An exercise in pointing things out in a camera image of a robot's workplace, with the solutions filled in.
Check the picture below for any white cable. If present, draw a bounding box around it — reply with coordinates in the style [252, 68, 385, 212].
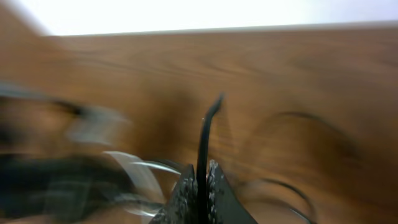
[102, 151, 183, 218]

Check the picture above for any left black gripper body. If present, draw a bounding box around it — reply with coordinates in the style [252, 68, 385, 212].
[1, 154, 134, 218]

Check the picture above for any black cable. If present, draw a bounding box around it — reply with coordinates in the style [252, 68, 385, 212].
[155, 93, 318, 224]

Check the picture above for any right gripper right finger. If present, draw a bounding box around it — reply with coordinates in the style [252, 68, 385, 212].
[206, 160, 257, 224]

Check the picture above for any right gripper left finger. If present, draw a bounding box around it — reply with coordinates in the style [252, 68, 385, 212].
[149, 165, 198, 224]

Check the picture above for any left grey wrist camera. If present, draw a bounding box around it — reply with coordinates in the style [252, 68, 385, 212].
[67, 106, 131, 147]

